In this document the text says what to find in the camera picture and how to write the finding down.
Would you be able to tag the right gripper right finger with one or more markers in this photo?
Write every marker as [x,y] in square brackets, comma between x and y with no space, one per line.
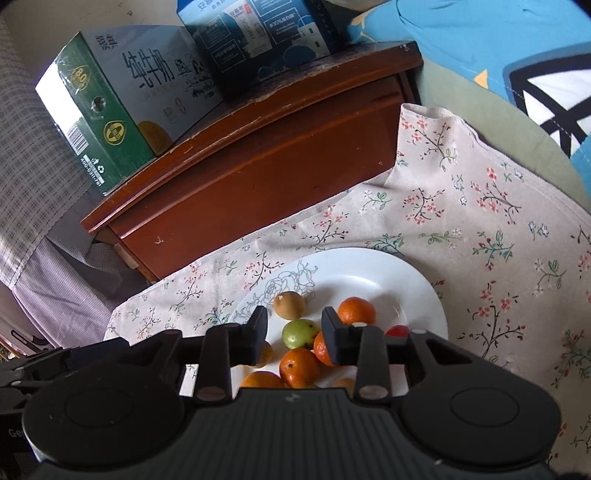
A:
[363,347]

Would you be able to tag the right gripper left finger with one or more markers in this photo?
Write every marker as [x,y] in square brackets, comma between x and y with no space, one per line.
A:
[223,347]

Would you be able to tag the small orange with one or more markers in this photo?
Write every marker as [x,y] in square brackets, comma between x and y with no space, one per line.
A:
[354,310]

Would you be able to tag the brown kiwi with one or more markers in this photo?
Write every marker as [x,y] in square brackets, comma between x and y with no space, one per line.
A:
[289,305]
[265,355]

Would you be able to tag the large front orange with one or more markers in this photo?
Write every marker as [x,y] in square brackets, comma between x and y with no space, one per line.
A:
[262,380]

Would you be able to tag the large green jujube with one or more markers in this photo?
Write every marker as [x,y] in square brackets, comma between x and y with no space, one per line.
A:
[299,333]

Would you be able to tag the brown kiwi front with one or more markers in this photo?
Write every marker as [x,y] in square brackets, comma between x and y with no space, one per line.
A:
[289,305]

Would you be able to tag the white floral plate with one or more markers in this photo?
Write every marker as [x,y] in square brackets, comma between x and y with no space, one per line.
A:
[400,294]

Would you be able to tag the checkered purple bedsheet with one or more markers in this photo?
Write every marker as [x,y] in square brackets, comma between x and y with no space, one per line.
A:
[67,282]

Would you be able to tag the floral tablecloth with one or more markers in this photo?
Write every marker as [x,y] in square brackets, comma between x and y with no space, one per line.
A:
[507,253]

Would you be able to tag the brown wooden nightstand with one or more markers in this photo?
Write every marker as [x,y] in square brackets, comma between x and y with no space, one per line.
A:
[303,137]

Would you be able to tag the green sofa cushion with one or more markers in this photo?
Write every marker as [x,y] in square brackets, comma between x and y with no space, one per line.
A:
[502,126]

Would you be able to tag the green milk carton box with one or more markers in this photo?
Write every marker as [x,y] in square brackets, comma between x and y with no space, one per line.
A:
[123,96]

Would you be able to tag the blue milk carton box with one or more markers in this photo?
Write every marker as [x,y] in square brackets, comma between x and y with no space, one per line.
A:
[245,42]

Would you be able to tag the blue shark plush pillow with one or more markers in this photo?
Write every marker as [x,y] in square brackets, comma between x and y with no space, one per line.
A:
[533,54]

